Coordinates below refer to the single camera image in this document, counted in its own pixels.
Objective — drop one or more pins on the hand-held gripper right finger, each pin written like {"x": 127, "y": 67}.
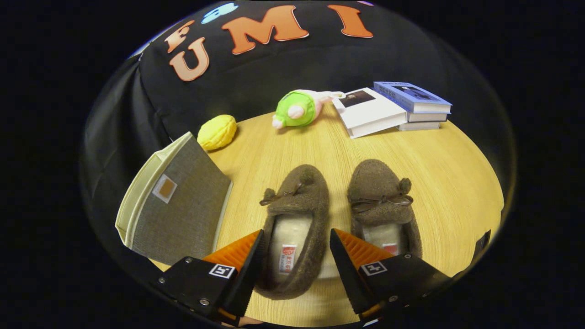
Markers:
{"x": 347, "y": 269}

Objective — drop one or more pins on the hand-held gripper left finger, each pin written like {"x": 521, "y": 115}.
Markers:
{"x": 249, "y": 274}

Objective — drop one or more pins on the grey fabric storage box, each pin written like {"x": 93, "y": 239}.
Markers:
{"x": 183, "y": 219}

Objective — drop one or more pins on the brown fuzzy shoe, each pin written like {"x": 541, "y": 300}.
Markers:
{"x": 301, "y": 196}
{"x": 379, "y": 183}

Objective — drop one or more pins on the dark grey object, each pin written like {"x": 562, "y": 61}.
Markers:
{"x": 482, "y": 242}

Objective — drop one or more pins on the yellow plush bread toy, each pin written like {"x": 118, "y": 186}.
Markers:
{"x": 217, "y": 132}

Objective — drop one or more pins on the thin white book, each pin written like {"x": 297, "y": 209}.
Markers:
{"x": 420, "y": 126}

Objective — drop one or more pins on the green and pink plush toy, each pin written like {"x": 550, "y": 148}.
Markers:
{"x": 297, "y": 109}

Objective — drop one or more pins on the white book with grey spine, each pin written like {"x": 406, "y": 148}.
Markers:
{"x": 429, "y": 117}

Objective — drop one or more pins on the blue book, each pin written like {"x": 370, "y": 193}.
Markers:
{"x": 411, "y": 96}

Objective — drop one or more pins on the black backdrop cloth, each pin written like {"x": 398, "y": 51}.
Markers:
{"x": 274, "y": 68}

